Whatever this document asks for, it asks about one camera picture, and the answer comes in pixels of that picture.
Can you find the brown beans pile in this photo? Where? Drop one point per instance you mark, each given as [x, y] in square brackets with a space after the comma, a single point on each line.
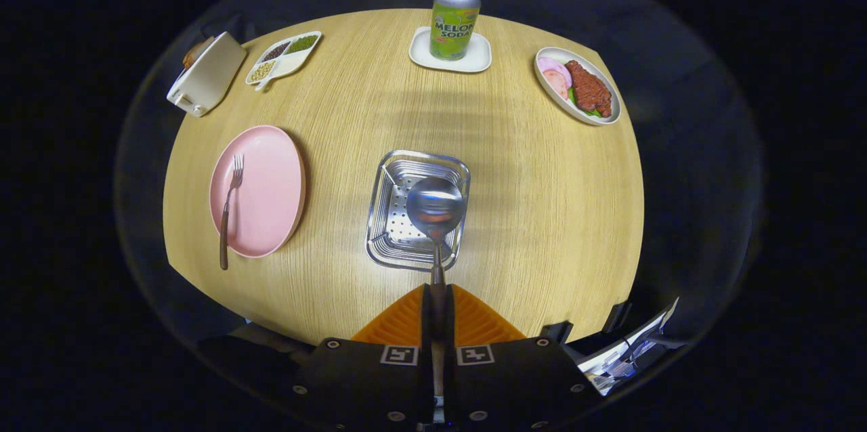
[276, 51]

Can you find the pink round plate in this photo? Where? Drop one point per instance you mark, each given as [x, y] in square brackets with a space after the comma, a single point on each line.
[271, 188]

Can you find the pink ham slice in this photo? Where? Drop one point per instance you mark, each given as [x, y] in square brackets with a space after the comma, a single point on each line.
[550, 66]
[555, 83]

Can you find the white paper sheets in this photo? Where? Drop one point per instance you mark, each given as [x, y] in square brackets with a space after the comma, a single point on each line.
[623, 351]

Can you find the white divided snack dish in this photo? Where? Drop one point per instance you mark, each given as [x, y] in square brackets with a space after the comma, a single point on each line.
[292, 65]

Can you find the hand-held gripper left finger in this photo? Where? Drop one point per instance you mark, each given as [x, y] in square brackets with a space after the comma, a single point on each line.
[427, 324]

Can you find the green beans pile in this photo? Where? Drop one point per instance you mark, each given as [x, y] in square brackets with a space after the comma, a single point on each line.
[303, 43]

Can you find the toasted bread slice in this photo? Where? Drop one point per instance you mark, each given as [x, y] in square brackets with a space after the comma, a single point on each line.
[196, 51]

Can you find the white oval plate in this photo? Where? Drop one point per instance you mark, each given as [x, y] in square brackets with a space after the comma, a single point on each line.
[548, 97]

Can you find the green lettuce leaf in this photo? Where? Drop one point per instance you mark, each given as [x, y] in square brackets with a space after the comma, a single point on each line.
[573, 97]

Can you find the perforated metal basket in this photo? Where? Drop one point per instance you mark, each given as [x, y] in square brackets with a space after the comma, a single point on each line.
[389, 215]

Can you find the yellow beans pile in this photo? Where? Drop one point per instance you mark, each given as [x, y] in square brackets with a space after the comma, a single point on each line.
[262, 72]

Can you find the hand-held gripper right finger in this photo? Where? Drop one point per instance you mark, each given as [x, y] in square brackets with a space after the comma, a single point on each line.
[450, 324]

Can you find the black table bracket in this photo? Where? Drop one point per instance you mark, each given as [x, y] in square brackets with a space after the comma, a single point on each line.
[616, 317]

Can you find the silver bottle with green label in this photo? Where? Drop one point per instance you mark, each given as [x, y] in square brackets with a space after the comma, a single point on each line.
[455, 26]

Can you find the brown meat cutlet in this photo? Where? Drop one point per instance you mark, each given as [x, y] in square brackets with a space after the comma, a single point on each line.
[589, 88]

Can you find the white toaster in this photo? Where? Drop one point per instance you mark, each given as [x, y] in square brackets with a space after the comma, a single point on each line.
[210, 73]

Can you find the white square coaster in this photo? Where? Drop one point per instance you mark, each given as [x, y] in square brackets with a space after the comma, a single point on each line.
[481, 56]

